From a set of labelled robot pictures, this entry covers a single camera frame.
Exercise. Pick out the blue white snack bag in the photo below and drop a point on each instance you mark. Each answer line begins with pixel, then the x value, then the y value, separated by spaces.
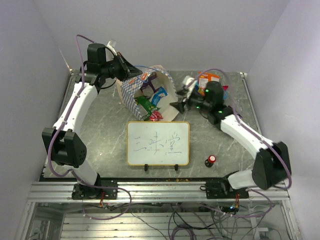
pixel 158 95

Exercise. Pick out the orange Fox's fruits candy bag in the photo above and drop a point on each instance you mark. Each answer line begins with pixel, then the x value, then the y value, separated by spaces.
pixel 204 80

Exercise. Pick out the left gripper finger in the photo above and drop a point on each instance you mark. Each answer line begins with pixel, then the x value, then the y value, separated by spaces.
pixel 132 74
pixel 126 67

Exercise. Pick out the blue checkered paper bag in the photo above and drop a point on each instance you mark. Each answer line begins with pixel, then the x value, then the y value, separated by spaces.
pixel 130 89

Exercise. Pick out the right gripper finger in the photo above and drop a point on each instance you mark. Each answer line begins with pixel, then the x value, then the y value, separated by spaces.
pixel 181 106
pixel 184 91

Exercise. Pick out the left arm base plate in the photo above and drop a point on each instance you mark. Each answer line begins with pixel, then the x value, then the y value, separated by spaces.
pixel 84 192

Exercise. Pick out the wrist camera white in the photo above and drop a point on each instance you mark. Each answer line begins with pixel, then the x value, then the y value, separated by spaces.
pixel 111 47
pixel 189 84

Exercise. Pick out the purple Fox's berries bag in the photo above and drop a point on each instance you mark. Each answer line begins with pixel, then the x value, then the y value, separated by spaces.
pixel 237 113

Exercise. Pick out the pink snack bag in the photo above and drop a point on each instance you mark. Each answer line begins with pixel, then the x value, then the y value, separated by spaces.
pixel 225 87

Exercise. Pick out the aluminium frame rail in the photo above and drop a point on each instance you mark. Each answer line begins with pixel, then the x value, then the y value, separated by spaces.
pixel 150 192

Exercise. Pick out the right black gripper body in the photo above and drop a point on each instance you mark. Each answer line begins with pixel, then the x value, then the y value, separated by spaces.
pixel 195 101

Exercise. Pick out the white board with yellow frame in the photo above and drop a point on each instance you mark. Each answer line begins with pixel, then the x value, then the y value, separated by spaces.
pixel 162 143

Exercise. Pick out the red emergency stop button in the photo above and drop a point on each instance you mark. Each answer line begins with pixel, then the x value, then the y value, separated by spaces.
pixel 210 161

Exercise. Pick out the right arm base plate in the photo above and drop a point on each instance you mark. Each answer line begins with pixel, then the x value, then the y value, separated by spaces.
pixel 221 189

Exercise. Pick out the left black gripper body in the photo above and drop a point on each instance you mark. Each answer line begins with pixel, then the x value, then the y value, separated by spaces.
pixel 117 69

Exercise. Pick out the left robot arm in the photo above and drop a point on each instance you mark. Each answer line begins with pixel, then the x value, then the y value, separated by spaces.
pixel 62 142

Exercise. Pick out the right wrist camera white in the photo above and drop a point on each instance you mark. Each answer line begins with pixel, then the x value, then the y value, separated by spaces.
pixel 189 84

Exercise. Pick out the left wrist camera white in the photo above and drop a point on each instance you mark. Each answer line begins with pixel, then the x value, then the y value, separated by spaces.
pixel 111 47

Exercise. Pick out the small red candy pack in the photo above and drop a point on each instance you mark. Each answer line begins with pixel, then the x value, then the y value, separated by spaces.
pixel 155 116

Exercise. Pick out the green snack bag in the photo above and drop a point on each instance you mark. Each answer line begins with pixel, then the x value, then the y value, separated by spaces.
pixel 145 107

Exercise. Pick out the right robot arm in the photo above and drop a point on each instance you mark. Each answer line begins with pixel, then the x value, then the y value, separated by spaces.
pixel 271 159

